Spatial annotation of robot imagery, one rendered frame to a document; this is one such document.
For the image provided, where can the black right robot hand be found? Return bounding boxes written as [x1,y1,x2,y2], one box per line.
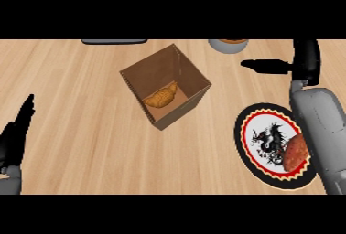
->
[239,38,322,87]

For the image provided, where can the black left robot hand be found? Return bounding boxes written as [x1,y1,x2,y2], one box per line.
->
[0,93,36,169]

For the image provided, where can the grey bowl with orange contents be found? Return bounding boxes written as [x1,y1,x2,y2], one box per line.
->
[206,38,249,55]

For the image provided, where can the round brown cookie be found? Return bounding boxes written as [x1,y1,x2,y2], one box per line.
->
[280,133,310,174]

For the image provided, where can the brown cardboard box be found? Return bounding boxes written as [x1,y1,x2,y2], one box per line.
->
[118,43,212,132]

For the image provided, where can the golden croissant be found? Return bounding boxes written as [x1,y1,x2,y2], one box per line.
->
[141,80,180,109]

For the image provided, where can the black red white patterned plate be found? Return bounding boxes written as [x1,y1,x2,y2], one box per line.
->
[231,102,319,191]

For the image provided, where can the flat dark grey tray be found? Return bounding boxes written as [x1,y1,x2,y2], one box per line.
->
[79,38,149,46]

